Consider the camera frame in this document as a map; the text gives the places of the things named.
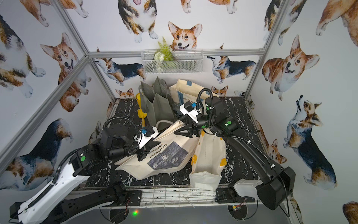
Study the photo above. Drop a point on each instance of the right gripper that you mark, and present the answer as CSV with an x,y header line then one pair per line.
x,y
194,129

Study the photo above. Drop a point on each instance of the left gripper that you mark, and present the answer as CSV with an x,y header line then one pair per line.
x,y
145,148

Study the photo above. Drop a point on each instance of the cream canvas bag with print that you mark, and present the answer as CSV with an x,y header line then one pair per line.
x,y
171,155

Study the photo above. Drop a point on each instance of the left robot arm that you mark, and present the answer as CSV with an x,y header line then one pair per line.
x,y
120,138

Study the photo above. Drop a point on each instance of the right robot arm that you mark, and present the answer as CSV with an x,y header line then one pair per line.
x,y
276,183

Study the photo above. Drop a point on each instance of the grey-green canvas bag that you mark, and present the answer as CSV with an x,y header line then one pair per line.
x,y
156,102

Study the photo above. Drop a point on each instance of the yellow plastic toy shovel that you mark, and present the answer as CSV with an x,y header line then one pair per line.
x,y
141,114

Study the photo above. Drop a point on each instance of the artificial green fern plant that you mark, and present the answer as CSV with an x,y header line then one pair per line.
x,y
163,57

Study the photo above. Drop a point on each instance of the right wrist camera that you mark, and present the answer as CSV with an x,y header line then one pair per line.
x,y
189,108

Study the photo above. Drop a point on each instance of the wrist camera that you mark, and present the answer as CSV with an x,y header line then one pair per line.
x,y
147,133
189,108

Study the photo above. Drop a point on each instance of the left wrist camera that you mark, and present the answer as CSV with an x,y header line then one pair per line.
x,y
147,133

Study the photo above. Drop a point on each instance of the cream bag with blue handles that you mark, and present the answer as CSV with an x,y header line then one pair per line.
x,y
184,91

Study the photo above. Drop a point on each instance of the white bag with yellow handles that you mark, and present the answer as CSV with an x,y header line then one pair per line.
x,y
208,161

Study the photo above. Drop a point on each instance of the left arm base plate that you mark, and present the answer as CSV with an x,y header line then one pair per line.
x,y
131,198

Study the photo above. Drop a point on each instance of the white wire mesh basket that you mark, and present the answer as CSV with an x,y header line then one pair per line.
x,y
180,61

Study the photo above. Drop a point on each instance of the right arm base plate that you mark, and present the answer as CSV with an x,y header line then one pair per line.
x,y
228,195

